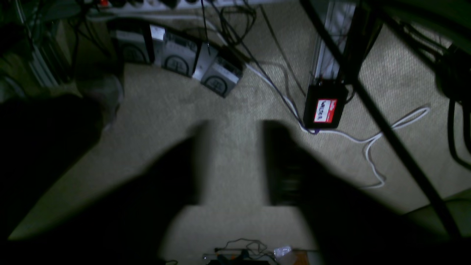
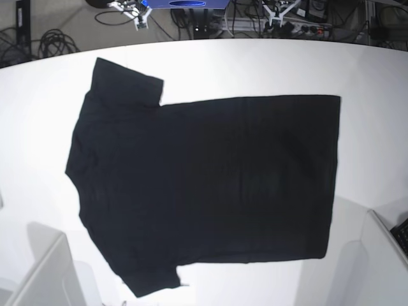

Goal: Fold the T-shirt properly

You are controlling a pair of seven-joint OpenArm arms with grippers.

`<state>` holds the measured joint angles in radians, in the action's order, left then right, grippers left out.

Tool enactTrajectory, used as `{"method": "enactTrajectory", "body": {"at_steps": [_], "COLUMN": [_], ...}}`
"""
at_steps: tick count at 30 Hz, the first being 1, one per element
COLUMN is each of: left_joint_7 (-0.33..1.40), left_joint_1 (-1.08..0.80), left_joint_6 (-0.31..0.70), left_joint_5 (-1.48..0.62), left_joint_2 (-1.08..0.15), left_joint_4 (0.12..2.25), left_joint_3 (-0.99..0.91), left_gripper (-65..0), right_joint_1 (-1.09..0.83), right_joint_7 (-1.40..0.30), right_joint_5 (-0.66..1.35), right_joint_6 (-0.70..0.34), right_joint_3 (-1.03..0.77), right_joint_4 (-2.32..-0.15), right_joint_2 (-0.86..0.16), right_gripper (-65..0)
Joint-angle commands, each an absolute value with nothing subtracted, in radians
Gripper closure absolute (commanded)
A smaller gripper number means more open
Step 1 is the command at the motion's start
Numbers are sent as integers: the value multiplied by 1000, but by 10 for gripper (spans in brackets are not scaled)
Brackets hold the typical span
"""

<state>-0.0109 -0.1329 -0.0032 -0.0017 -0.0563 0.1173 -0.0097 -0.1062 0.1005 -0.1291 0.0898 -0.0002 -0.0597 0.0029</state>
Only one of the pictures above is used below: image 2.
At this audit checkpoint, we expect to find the white power strip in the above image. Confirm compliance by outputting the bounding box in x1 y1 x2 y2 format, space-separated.
263 21 332 36

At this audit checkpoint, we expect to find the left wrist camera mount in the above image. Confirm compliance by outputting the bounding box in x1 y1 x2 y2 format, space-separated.
261 0 301 26

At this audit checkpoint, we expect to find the white partition panel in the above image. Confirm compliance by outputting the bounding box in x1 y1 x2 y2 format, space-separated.
326 210 407 306
1 222 103 305

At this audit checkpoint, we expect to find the black keyboard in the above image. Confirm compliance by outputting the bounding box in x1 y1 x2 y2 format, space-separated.
390 219 408 255

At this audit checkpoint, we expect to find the black T-shirt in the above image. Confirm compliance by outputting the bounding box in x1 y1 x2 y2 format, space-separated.
66 58 341 297

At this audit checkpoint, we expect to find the white left partition panel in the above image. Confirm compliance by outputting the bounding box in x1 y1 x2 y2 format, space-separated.
1 222 103 305

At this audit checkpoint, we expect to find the black vertical bar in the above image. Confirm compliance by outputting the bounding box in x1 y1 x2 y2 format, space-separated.
15 0 31 50

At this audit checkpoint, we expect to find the blue box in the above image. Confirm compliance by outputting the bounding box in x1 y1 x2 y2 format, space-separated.
147 0 230 10

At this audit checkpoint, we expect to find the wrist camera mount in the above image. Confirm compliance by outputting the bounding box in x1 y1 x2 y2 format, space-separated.
107 1 152 31
261 0 301 26

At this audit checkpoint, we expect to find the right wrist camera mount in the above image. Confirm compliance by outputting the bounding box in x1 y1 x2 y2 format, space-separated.
107 1 152 31

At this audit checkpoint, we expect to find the coiled black cable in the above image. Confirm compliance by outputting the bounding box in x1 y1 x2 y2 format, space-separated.
37 28 80 59

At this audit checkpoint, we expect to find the white right partition panel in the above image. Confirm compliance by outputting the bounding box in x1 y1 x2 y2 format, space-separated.
326 210 407 306

